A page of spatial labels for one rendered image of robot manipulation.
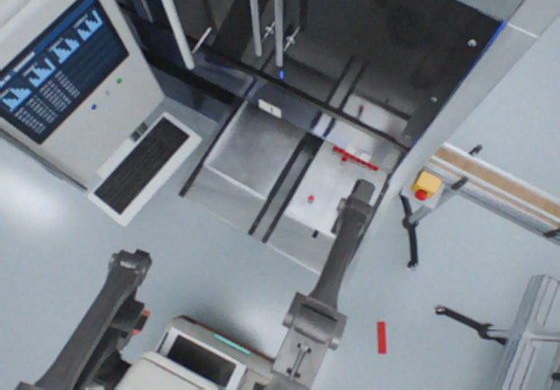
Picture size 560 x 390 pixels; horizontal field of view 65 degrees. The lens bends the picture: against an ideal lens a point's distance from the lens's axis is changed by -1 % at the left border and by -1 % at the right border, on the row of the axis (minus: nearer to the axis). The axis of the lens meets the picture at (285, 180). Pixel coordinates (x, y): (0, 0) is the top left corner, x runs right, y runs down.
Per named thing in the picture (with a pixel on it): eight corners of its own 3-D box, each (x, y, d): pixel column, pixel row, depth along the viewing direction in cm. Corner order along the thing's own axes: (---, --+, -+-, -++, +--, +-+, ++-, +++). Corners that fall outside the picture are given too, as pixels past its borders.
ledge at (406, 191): (415, 162, 166) (417, 160, 164) (447, 178, 164) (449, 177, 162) (400, 193, 162) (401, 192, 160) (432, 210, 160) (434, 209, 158)
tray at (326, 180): (328, 133, 167) (329, 130, 164) (392, 164, 163) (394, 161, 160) (286, 211, 158) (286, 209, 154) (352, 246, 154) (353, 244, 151)
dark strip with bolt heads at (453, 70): (380, 164, 151) (479, 9, 75) (392, 171, 150) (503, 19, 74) (379, 167, 150) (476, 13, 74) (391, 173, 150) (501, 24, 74)
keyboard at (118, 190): (164, 116, 177) (162, 114, 174) (190, 136, 174) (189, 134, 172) (93, 193, 167) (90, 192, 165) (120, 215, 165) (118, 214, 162)
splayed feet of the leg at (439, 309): (436, 300, 234) (445, 299, 221) (524, 348, 227) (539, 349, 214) (430, 314, 232) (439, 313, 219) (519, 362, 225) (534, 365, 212)
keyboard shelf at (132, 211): (151, 102, 182) (150, 99, 179) (203, 140, 177) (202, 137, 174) (73, 185, 171) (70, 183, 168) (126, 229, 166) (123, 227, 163)
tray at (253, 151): (251, 93, 172) (251, 89, 168) (311, 123, 168) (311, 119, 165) (204, 166, 163) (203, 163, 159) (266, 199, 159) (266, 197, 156)
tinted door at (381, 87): (282, 82, 136) (283, -83, 80) (411, 146, 130) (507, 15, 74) (281, 83, 136) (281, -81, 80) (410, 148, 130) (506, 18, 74)
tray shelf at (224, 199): (241, 90, 174) (240, 88, 172) (403, 173, 164) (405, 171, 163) (173, 193, 162) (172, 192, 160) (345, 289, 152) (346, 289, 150)
